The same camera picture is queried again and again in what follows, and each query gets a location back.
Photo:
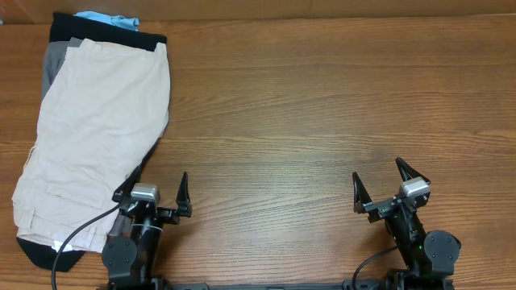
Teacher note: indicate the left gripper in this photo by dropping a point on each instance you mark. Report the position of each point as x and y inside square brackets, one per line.
[172, 217]

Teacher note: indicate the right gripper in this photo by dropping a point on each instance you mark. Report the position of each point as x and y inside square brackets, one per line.
[387, 206]

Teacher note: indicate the beige shorts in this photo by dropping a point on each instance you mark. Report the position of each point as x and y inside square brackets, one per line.
[105, 110]

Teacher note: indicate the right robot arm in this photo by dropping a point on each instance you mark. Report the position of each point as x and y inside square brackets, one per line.
[429, 256]

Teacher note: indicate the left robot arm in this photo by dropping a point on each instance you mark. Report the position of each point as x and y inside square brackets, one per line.
[129, 259]

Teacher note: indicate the grey shorts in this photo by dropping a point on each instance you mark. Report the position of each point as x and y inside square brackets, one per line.
[53, 60]

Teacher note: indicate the light blue garment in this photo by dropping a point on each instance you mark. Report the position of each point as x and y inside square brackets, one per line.
[120, 21]

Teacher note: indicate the black garment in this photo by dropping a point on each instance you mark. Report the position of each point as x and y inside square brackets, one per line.
[64, 27]

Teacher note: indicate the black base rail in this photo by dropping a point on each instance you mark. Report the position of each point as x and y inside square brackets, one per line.
[345, 285]

